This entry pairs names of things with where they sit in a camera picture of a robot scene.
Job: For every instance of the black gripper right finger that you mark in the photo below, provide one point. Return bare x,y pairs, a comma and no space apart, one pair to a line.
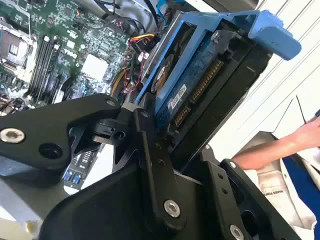
250,200

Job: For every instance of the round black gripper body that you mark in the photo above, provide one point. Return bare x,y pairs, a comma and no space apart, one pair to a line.
105,210

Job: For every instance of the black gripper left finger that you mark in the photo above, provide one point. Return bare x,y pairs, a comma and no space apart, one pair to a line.
37,130

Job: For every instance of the hard disk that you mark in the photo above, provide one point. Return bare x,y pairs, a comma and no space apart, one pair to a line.
200,75

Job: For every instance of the person's hand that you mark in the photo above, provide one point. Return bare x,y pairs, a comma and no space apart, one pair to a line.
310,135

